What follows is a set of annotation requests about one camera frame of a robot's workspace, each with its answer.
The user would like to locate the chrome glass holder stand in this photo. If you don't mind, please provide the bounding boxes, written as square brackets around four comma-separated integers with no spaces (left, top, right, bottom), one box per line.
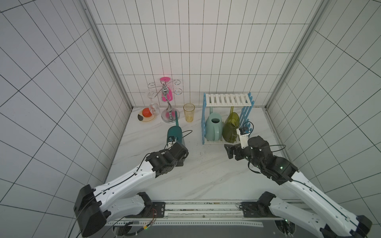
[147,77,183,124]

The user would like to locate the dark teal watering can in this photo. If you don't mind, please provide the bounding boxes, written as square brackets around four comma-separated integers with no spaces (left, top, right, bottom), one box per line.
[167,112,185,145]

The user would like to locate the aluminium mounting rail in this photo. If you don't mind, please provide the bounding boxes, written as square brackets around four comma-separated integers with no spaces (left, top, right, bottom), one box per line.
[105,201,285,226]

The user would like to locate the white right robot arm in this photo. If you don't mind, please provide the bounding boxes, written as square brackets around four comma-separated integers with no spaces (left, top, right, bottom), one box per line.
[224,136,372,238]

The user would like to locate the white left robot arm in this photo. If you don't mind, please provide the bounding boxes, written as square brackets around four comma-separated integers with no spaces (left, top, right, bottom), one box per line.
[73,142,189,238]

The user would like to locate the mint green watering can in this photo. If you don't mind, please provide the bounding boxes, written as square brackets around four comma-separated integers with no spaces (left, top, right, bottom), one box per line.
[204,107,224,141]

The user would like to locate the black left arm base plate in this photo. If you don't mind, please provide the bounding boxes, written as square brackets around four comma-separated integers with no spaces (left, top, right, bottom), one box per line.
[139,202,166,218]

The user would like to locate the clear wine glass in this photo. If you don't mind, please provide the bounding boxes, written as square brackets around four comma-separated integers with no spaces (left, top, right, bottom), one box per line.
[147,91,160,116]

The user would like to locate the pink cup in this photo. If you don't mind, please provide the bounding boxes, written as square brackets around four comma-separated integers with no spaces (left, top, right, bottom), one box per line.
[160,77,173,102]

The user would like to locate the amber plastic cup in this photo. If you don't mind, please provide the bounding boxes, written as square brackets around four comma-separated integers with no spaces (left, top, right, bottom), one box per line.
[183,103,195,123]

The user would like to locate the blue and white slatted shelf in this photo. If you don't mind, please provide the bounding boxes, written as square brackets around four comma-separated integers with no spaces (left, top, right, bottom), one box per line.
[201,93,255,144]

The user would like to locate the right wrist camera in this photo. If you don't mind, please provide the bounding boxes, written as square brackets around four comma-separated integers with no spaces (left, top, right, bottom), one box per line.
[236,127,251,149]

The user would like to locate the wooden plate with red ball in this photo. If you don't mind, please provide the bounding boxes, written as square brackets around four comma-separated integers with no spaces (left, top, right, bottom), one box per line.
[138,108,156,123]

